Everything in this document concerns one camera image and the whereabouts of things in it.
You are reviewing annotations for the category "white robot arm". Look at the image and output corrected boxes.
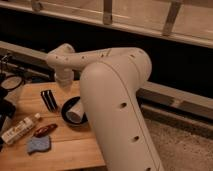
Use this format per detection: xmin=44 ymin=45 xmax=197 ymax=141
xmin=46 ymin=44 xmax=164 ymax=171

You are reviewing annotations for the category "blue cloth sponge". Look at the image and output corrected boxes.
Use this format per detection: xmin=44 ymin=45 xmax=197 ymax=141
xmin=27 ymin=136 xmax=51 ymax=154

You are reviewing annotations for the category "white wrist end effector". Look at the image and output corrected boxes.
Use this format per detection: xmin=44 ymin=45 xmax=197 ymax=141
xmin=54 ymin=68 xmax=74 ymax=88

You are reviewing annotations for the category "dark red oval object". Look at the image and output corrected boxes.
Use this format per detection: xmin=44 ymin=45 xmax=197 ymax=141
xmin=34 ymin=124 xmax=57 ymax=138

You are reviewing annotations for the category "white plastic bottle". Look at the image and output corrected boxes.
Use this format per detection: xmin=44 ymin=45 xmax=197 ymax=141
xmin=1 ymin=113 xmax=41 ymax=145

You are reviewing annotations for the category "round black-rimmed dish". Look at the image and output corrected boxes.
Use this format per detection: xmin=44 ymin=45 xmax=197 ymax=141
xmin=0 ymin=75 xmax=24 ymax=91

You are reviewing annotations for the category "black device at left edge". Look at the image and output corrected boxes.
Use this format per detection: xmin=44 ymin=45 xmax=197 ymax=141
xmin=0 ymin=87 xmax=16 ymax=135

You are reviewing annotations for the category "white paper cup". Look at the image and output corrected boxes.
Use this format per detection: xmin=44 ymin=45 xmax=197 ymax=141
xmin=66 ymin=100 xmax=84 ymax=124

